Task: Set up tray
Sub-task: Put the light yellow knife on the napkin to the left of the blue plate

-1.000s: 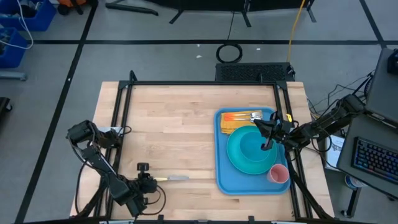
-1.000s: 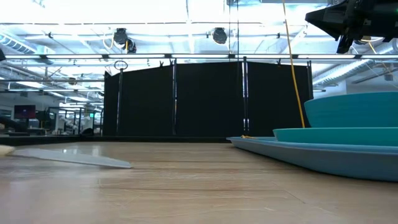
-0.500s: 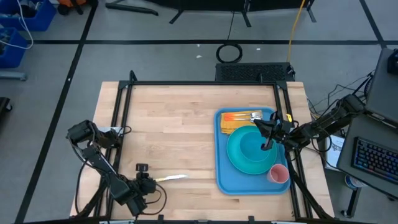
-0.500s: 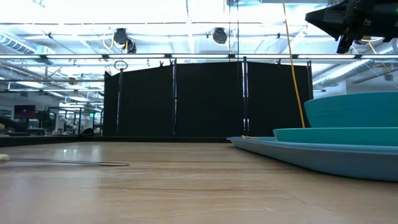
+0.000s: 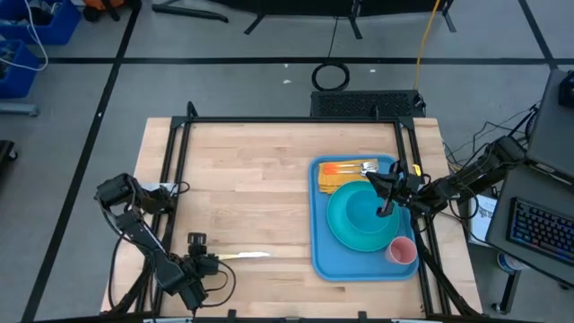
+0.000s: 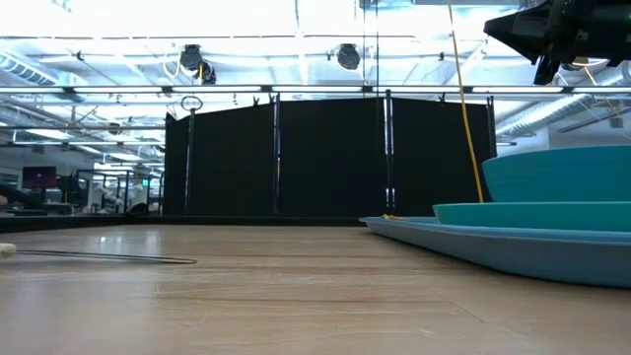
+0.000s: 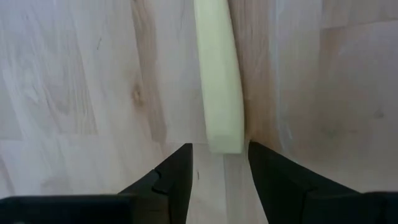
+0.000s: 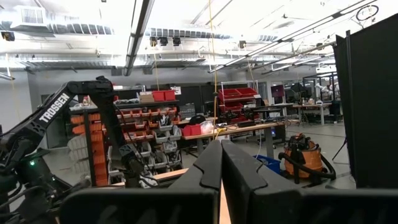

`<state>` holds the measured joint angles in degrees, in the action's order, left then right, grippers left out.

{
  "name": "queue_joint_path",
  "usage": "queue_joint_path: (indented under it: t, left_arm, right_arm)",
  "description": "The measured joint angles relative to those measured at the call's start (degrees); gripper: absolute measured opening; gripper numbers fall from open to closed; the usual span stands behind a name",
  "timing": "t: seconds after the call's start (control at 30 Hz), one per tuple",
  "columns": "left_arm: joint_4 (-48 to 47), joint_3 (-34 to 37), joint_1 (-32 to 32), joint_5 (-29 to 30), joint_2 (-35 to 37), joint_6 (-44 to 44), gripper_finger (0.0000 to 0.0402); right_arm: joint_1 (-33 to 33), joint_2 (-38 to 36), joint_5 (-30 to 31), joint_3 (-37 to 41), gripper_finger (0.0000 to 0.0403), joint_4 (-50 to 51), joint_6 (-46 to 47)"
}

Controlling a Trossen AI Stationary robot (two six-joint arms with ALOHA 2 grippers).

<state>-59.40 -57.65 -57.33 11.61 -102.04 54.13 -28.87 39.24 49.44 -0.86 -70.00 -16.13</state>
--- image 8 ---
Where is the small wooden workbench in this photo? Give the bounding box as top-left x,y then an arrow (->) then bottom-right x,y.
290,101 -> 333,126

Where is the clear plastic bag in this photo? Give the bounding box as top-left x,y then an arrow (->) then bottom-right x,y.
200,120 -> 215,134

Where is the black partition screen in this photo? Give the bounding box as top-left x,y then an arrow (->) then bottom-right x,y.
333,12 -> 398,189

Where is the long wooden workbench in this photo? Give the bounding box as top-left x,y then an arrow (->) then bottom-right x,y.
181,121 -> 287,159

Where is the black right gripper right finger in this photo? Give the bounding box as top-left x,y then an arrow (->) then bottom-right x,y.
221,139 -> 398,224

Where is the black bag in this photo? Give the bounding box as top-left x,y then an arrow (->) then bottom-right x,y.
188,114 -> 206,126

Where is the orange shop vacuum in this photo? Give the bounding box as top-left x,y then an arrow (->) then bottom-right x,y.
277,133 -> 337,185

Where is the yellow hanging cable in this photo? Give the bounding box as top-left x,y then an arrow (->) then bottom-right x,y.
207,0 -> 219,141

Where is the white ceiling vent unit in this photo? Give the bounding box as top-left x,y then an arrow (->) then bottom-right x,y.
12,5 -> 47,29

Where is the blue plastic storage bin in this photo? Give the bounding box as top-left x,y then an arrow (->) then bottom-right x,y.
252,154 -> 282,175

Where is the monitor with reddish screen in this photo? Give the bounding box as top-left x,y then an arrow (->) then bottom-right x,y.
270,84 -> 285,98

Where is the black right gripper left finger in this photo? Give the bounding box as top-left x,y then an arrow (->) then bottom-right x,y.
58,140 -> 223,224

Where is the wire rack with red bins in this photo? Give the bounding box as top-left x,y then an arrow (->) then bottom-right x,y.
217,81 -> 259,124

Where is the shelf with orange bins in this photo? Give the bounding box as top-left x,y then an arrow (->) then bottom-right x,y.
68,99 -> 184,187

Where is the long ceiling light bar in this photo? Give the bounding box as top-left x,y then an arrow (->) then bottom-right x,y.
123,0 -> 155,77

